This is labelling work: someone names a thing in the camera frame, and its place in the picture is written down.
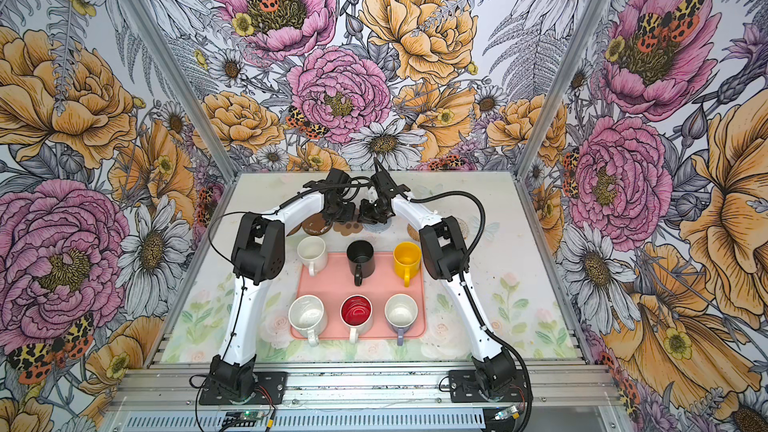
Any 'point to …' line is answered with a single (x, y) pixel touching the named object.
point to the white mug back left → (313, 253)
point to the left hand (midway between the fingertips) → (346, 224)
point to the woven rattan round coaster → (413, 232)
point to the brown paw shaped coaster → (348, 227)
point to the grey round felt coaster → (378, 227)
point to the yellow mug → (407, 258)
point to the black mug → (361, 260)
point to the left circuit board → (242, 418)
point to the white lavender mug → (401, 312)
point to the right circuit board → (506, 412)
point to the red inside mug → (356, 312)
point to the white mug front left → (308, 317)
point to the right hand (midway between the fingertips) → (359, 225)
